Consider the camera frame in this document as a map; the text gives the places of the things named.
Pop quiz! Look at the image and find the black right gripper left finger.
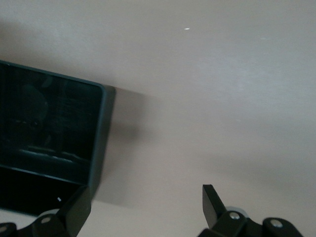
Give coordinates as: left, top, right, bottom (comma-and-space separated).
33, 185, 92, 237

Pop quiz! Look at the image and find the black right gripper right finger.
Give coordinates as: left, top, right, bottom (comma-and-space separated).
198, 184, 252, 237

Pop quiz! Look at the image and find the black plastic box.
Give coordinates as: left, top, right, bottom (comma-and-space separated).
0, 60, 117, 217

